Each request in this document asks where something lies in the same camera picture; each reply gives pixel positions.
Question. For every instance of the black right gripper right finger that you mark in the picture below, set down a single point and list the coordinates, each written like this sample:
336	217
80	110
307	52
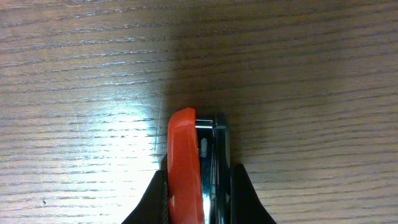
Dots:
245	204

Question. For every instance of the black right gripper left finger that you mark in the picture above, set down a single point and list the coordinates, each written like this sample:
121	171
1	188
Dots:
153	208

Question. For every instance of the orange stapler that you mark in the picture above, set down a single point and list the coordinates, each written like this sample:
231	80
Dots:
198	168

